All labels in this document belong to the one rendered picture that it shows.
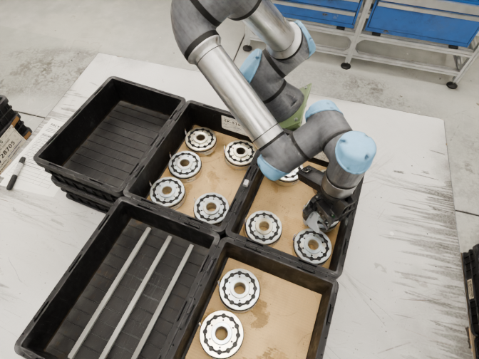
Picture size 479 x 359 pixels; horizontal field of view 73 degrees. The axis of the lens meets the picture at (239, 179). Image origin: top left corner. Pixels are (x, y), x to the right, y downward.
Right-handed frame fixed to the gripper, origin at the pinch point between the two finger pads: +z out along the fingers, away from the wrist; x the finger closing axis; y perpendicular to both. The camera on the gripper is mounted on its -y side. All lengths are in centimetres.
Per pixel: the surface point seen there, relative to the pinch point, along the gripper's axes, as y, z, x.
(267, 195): -13.5, 2.2, -6.5
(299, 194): -9.1, 2.2, 2.2
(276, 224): -3.1, -1.0, -10.9
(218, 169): -29.7, 2.2, -14.7
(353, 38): -119, 60, 148
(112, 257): -19, 2, -54
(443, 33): -80, 46, 190
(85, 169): -51, 2, -51
